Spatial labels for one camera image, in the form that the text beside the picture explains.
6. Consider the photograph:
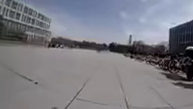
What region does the grey paved plaza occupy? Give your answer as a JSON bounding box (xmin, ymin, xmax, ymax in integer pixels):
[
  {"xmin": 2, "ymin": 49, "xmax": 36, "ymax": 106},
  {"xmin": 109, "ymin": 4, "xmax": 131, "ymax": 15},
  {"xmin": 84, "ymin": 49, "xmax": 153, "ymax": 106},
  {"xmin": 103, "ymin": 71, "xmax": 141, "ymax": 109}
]
[{"xmin": 0, "ymin": 41, "xmax": 193, "ymax": 109}]

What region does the dark row of trees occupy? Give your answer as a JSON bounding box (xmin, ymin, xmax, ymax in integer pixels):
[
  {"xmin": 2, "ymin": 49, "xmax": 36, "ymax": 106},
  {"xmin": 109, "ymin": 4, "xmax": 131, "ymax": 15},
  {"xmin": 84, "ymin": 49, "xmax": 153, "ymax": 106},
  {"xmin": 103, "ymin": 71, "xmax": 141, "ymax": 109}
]
[{"xmin": 49, "ymin": 31, "xmax": 170, "ymax": 60}]

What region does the tall chimney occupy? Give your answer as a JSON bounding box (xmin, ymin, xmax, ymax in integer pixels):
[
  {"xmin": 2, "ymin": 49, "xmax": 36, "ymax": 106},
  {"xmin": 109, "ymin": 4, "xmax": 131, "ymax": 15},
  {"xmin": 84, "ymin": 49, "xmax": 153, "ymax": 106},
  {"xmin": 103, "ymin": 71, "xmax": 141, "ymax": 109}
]
[{"xmin": 127, "ymin": 33, "xmax": 133, "ymax": 47}]

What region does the row of parked bicycles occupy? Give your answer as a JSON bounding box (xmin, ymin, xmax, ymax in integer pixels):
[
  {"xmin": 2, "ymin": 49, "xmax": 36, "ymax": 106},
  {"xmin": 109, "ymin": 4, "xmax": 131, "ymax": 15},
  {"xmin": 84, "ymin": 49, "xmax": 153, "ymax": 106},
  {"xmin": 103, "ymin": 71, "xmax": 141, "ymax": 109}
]
[{"xmin": 129, "ymin": 49, "xmax": 191, "ymax": 76}]

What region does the white multi-storey building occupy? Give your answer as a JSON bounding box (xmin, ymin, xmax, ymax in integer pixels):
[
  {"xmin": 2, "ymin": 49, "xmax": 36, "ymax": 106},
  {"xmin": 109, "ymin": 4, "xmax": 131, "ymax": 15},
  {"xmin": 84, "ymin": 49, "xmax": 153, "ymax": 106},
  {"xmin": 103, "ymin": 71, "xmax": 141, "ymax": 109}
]
[{"xmin": 0, "ymin": 0, "xmax": 56, "ymax": 47}]

